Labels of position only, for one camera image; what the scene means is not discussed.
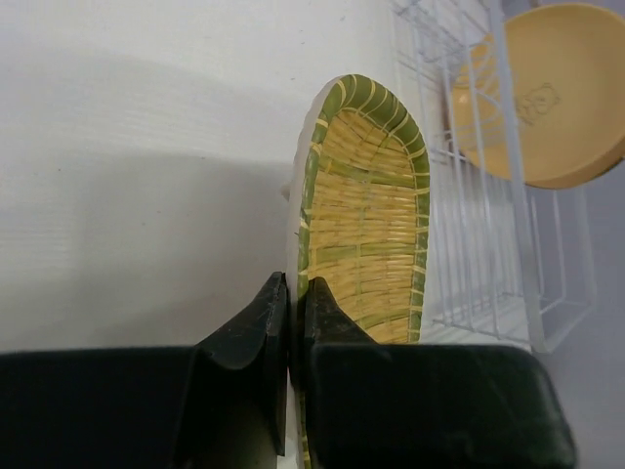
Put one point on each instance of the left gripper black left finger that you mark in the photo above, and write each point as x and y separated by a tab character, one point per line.
218	404

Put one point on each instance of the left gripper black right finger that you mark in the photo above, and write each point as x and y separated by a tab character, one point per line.
429	405

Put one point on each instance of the green yellow woven-pattern plate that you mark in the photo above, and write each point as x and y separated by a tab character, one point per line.
357	254

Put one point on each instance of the round yellow plate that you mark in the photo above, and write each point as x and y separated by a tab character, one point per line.
567	62

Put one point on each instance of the white wire dish rack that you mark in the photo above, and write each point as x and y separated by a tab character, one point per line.
508	263

